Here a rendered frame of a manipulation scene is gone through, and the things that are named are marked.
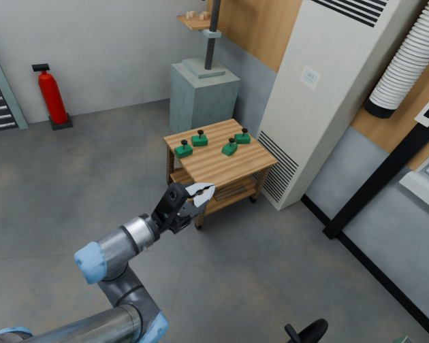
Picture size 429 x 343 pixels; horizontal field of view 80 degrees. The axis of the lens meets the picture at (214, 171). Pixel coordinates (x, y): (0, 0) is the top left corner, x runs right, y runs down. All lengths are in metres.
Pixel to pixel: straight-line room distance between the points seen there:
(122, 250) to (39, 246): 1.59
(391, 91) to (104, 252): 1.51
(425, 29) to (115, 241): 1.51
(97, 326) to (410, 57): 1.59
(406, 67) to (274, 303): 1.55
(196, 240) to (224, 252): 0.23
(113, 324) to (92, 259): 0.12
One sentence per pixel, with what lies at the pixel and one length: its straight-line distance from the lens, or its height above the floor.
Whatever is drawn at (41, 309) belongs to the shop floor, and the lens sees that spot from 1.96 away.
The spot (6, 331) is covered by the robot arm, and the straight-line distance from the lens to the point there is 0.82.
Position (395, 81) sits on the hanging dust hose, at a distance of 1.65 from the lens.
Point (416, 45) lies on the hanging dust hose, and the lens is 1.61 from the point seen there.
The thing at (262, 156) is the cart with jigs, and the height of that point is 0.53.
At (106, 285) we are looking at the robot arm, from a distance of 0.67.
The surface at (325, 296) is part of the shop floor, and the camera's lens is 2.14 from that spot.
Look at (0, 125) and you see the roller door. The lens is 3.10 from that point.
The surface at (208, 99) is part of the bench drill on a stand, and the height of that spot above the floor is 0.57.
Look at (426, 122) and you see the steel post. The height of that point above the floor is 1.16.
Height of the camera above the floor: 1.76
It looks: 46 degrees down
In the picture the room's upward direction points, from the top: 12 degrees clockwise
